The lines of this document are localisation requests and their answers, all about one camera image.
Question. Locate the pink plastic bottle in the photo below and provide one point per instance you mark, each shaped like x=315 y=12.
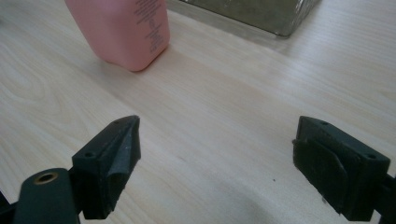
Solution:
x=124 y=31

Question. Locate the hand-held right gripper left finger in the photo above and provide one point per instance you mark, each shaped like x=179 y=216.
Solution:
x=106 y=165

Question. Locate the grey metal box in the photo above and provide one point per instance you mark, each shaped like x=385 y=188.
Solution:
x=258 y=14

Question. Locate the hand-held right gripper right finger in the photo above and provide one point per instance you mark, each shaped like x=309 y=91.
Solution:
x=339 y=174

